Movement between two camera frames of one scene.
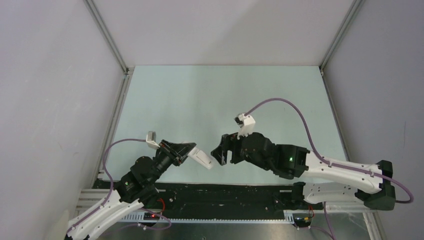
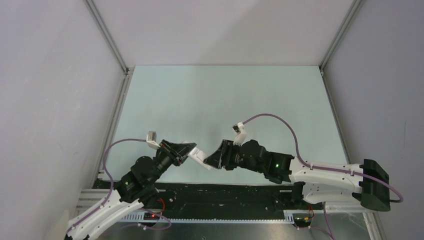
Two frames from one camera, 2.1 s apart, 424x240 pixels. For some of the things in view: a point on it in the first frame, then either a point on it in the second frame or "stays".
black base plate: x=261 y=199 stays
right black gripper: x=228 y=142 → x=222 y=156
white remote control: x=201 y=157 stays
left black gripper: x=176 y=151 stays
